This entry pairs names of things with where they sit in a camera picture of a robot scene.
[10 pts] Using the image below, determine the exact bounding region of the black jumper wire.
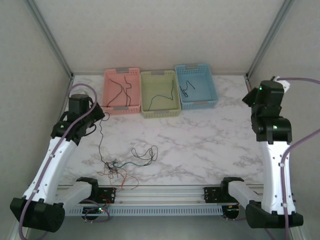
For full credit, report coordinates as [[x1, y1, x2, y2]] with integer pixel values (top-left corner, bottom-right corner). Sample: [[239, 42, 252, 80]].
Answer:
[[107, 79, 126, 107], [98, 112, 111, 165], [124, 76, 133, 107], [131, 145, 159, 168]]

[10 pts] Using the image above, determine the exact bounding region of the pile of wires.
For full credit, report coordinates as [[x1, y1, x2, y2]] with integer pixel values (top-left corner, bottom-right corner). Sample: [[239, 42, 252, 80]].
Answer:
[[103, 159, 121, 175]]

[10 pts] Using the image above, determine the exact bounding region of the green jumper wire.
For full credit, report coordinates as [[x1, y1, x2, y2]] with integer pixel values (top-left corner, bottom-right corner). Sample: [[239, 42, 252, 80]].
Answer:
[[104, 161, 120, 181], [113, 161, 151, 170], [148, 79, 175, 111]]

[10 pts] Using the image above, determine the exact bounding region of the orange jumper wire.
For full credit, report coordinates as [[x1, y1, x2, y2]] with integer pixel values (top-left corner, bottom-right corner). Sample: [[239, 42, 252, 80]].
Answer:
[[97, 167, 130, 187], [114, 172, 140, 192]]

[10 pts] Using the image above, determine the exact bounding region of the pink perforated plastic basket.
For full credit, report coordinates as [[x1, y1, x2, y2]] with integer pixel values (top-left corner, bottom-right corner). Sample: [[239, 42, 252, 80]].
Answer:
[[101, 66, 142, 117]]

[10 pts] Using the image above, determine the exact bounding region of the blue perforated plastic basket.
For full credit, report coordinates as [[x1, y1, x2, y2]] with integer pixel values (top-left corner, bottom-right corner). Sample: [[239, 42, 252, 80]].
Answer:
[[174, 62, 219, 111]]

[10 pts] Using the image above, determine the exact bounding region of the green perforated plastic basket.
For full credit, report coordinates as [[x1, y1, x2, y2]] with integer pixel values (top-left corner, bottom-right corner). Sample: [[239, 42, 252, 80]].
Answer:
[[139, 69, 182, 119]]

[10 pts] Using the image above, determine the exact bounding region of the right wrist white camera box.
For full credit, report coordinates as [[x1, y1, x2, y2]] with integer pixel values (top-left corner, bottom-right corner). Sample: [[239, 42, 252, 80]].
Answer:
[[272, 75, 291, 93]]

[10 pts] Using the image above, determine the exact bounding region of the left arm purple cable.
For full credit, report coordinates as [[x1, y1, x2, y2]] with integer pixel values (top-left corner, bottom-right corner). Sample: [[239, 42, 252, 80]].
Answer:
[[18, 83, 111, 240]]

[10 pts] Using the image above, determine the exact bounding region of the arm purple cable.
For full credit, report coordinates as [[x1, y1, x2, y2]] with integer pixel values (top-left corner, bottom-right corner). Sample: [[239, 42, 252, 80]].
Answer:
[[18, 83, 111, 240], [224, 77, 320, 240]]

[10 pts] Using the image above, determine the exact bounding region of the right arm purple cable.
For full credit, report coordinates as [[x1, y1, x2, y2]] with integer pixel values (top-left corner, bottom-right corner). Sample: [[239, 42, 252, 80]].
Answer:
[[224, 77, 320, 240]]

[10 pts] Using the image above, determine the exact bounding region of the aluminium table end rail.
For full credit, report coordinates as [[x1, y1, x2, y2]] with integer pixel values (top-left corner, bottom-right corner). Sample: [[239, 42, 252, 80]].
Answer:
[[71, 72, 249, 76]]

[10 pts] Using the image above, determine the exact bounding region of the aluminium frame post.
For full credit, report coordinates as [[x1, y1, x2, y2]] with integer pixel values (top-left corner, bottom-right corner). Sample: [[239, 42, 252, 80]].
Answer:
[[245, 0, 296, 80], [28, 0, 75, 79]]

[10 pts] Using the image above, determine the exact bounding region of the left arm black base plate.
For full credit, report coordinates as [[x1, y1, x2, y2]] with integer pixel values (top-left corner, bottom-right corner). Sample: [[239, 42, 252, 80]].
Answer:
[[97, 186, 117, 204]]

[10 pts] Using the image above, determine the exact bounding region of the aluminium mounting rail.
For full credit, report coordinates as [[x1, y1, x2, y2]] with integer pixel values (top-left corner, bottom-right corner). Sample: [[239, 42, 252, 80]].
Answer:
[[23, 184, 297, 205]]

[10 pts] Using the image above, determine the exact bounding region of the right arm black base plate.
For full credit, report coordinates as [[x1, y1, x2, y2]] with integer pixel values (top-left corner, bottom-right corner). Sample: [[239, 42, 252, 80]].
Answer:
[[203, 186, 235, 204]]

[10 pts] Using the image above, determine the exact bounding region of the grey slotted cable duct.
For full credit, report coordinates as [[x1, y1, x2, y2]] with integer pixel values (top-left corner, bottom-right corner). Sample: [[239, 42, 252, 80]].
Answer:
[[63, 206, 224, 217]]

